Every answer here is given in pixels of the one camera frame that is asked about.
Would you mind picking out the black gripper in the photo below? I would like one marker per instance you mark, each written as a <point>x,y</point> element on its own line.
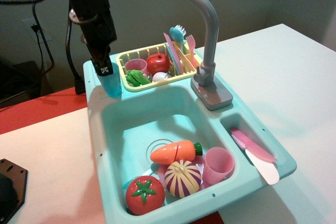
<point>96,23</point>

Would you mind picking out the translucent blue plastic cup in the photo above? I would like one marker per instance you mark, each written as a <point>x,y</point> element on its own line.
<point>112,83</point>

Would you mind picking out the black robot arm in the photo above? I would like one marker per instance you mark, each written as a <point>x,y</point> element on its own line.
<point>72,15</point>

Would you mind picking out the pink cup in rack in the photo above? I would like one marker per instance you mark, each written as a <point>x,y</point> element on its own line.
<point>137,64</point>

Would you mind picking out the teal toy sink unit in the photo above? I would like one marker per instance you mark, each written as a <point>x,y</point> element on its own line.
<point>125,129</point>

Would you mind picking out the blue toy utensil in sink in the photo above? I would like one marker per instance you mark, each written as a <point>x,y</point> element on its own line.
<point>148,172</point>

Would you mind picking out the pink cup in sink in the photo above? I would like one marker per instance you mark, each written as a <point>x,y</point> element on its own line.
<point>218,165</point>

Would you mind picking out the black flexible gooseneck clamp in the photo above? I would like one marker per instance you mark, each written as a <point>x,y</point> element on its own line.
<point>78,80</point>

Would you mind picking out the green toy vegetable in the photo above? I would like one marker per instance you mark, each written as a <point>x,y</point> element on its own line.
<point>137,78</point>

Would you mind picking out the yellow dish drying rack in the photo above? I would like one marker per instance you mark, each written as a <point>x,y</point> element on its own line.
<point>144,53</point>

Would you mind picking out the red toy apple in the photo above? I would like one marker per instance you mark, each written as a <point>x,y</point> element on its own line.
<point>158,62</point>

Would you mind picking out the white toy egg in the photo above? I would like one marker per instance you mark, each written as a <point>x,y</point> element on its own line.
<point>159,76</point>

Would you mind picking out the purple plate in rack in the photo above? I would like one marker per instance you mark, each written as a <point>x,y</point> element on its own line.
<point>173,59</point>

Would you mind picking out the pink knife in rack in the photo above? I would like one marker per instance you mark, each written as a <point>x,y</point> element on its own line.
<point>171,45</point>

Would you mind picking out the blue dish brush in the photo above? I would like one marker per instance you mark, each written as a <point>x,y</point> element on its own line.
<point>177,33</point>

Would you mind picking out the pink toy fork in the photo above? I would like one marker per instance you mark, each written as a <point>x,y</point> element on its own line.
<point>191,45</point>

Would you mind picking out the grey toy faucet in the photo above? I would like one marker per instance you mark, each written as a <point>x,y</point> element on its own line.
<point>213,94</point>

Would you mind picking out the orange toy carrot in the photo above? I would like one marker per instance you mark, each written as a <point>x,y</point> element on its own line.
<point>182,150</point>

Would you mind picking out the red toy tomato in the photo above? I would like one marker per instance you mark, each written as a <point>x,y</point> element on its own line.
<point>144,194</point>

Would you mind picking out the purple yellow toy onion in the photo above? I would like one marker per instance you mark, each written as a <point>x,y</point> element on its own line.
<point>182,178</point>

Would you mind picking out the pink toy knife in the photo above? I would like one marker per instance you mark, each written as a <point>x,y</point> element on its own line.
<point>245,143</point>

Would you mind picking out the white toy spatula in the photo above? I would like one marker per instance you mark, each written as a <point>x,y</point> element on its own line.
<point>267,170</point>

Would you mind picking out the white wall outlet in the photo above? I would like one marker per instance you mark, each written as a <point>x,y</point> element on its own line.
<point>31,27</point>

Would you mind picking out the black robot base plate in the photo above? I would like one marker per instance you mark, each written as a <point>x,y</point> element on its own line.
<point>13,189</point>

